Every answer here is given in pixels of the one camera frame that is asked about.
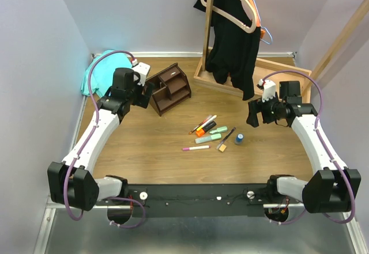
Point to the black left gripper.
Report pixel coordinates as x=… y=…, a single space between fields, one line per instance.
x=143 y=100

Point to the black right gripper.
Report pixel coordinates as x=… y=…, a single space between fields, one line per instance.
x=260 y=106

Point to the white yellow marker pen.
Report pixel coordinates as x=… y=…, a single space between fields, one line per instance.
x=207 y=122

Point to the pale mint highlighter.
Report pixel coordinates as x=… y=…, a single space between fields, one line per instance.
x=208 y=138

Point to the orange black highlighter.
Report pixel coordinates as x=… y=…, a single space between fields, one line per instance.
x=206 y=128

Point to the red marker pen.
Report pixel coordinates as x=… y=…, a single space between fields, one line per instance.
x=200 y=124

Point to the white pink marker pen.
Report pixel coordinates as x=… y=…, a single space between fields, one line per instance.
x=196 y=148

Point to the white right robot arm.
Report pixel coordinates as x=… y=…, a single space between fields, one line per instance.
x=333 y=187

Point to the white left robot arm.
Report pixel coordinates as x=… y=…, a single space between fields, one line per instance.
x=71 y=181

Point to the dark wooden desk organizer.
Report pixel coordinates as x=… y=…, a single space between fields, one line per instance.
x=170 y=88

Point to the blue ink bottle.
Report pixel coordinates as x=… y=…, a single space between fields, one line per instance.
x=239 y=139

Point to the green highlighter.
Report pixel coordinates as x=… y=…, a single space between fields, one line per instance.
x=219 y=130

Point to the tan eraser block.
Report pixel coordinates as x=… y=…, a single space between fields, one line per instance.
x=222 y=148

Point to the turquoise t-shirt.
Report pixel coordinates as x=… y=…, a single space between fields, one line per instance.
x=101 y=78

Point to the wooden clothes rack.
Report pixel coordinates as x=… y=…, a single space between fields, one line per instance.
x=263 y=67

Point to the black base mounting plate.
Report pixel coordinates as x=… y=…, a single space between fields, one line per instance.
x=205 y=200

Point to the black hanging garment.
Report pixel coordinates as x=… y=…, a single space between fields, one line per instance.
x=234 y=52

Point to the orange plastic hanger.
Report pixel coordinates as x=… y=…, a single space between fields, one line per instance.
x=250 y=3

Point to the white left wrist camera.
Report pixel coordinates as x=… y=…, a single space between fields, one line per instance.
x=143 y=70

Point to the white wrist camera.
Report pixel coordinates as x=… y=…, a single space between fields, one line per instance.
x=143 y=70
x=268 y=88

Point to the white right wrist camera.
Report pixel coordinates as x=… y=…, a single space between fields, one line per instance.
x=268 y=88

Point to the light blue wire hanger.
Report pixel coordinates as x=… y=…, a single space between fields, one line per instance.
x=266 y=36

